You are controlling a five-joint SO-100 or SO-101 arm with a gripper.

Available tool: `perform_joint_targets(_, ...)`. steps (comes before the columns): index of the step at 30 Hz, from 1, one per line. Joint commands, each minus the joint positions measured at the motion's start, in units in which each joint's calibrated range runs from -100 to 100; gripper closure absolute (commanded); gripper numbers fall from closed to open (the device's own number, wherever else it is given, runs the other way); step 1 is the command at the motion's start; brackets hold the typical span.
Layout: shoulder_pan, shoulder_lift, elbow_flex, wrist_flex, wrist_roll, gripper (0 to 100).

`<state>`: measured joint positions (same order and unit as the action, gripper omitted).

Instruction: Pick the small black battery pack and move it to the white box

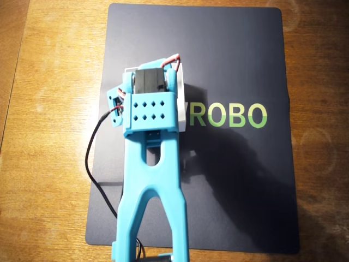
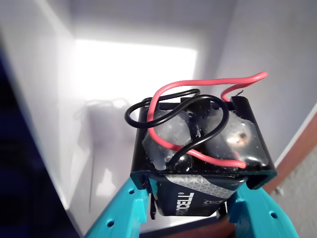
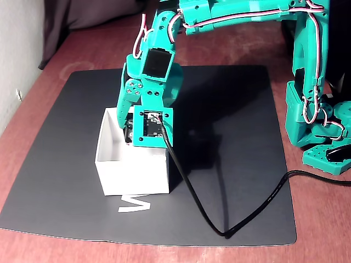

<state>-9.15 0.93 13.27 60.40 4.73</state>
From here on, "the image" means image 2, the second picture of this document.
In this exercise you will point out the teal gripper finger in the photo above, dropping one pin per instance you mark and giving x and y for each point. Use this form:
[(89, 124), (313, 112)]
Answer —
[(119, 218), (262, 218)]

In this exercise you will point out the small black battery pack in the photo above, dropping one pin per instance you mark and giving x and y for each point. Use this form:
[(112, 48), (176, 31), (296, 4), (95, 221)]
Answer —
[(198, 138)]

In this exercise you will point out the white open cardboard box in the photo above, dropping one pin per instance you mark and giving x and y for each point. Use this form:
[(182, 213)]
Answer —
[(123, 74)]

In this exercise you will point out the small white wall clip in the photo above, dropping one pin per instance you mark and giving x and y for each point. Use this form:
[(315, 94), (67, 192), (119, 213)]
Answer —
[(279, 191)]

